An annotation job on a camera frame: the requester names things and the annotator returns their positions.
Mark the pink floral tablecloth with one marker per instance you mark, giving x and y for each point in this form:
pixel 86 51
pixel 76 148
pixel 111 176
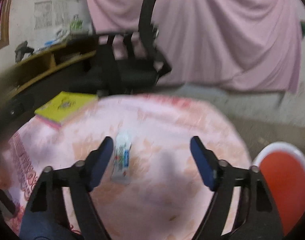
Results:
pixel 166 198

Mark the red white trash bin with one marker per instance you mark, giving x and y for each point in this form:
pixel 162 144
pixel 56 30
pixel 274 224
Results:
pixel 283 167

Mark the green candy jar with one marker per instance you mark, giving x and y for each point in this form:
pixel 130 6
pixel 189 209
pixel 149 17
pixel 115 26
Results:
pixel 76 23

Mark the black device on desk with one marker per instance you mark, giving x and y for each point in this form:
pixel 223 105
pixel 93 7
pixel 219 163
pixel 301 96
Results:
pixel 21 50

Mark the yellow book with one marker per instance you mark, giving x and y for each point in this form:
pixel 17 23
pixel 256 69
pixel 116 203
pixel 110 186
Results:
pixel 62 108

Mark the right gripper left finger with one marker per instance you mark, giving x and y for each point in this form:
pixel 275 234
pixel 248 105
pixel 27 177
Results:
pixel 45 215

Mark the pink hanging sheet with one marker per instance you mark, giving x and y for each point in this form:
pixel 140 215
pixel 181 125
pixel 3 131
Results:
pixel 243 45

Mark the green dustpan on wall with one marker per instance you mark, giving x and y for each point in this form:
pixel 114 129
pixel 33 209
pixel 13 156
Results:
pixel 302 22

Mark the wooden desk with shelf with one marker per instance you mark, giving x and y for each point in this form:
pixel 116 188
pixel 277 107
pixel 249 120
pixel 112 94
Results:
pixel 32 69

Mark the black office chair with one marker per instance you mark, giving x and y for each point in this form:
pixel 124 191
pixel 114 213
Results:
pixel 115 68

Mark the person's left hand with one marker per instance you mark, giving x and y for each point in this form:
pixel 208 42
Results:
pixel 5 178

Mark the pile of papers on desk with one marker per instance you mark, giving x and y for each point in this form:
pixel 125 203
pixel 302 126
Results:
pixel 59 36

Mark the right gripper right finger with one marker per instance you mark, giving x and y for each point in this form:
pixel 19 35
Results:
pixel 242 206

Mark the white blue wrapper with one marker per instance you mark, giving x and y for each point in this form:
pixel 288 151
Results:
pixel 121 158

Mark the paper notices on wall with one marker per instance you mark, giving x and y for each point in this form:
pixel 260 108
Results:
pixel 50 13

